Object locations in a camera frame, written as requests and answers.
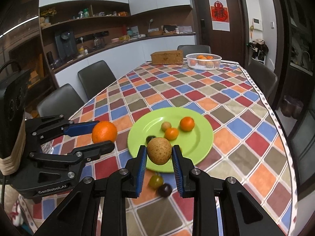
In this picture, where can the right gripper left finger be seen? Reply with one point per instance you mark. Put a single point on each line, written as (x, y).
(97, 207)

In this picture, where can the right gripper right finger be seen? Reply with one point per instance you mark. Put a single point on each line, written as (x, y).
(221, 207)

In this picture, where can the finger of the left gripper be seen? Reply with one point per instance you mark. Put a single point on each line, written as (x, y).
(85, 153)
(45, 129)

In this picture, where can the large orange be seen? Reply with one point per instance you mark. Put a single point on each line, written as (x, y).
(104, 131)

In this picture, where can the brown round fruit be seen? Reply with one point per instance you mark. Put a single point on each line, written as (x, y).
(159, 150)

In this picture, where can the yellow green fruit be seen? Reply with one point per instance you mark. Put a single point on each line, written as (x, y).
(155, 182)

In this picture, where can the small brown fruit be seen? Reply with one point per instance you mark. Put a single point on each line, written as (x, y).
(165, 126)

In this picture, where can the dark purple plum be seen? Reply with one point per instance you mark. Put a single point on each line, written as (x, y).
(164, 190)

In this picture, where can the small orange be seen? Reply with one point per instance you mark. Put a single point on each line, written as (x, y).
(171, 134)

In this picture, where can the dark chair near left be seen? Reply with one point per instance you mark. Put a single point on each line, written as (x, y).
(64, 100)

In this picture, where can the dark chair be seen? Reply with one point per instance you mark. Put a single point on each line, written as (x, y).
(95, 78)
(263, 77)
(64, 100)

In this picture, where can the colourful checkered tablecloth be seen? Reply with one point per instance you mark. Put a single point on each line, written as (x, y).
(220, 121)

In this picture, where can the black coffee machine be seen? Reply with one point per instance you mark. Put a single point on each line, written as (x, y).
(66, 45)

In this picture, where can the green plate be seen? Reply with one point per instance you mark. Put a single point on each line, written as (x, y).
(195, 144)

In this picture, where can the dark chair right side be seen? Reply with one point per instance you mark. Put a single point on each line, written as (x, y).
(263, 77)

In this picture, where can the white plastic basket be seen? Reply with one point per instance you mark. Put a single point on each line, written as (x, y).
(203, 61)

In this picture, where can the dark chair far end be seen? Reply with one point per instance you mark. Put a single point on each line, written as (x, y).
(190, 49)

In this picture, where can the dark wooden door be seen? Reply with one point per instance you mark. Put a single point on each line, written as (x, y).
(230, 45)

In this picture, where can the red fu poster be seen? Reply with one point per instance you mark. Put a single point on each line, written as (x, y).
(219, 15)

